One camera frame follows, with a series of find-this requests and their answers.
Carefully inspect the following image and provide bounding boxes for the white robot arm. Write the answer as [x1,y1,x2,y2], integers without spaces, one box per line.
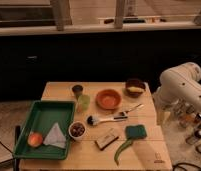
[152,62,201,125]

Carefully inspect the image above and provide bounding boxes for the red orange apple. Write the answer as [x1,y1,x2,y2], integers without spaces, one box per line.
[27,132,43,148]

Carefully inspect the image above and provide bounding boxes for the white folded cloth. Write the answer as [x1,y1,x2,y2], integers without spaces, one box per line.
[43,123,66,149]

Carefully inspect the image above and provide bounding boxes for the green plastic tray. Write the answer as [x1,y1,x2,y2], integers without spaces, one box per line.
[13,101,75,160]

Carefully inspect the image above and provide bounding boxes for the dark bowl with banana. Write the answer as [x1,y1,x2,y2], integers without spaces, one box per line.
[125,79,146,98]

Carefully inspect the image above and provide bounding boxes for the dark small cup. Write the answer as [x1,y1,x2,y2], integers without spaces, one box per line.
[72,85,83,99]

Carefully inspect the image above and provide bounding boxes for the metal fork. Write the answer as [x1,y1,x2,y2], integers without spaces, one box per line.
[119,104,143,116]

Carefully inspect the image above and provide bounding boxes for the green sponge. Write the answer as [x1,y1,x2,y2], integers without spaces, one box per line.
[125,125,147,139]

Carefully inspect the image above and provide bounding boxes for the green chili pepper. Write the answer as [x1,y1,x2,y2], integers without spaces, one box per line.
[114,139,133,165]

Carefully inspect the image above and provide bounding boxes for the wooden block eraser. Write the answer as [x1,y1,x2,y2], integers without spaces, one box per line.
[95,129,119,150]

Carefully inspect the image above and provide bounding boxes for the green plastic cup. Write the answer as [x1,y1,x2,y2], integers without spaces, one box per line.
[76,95,90,113]

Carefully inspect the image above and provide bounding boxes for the white cup with chocolates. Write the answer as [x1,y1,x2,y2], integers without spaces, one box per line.
[68,121,86,141]

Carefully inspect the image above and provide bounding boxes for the orange bowl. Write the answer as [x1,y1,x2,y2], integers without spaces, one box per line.
[95,89,121,110]

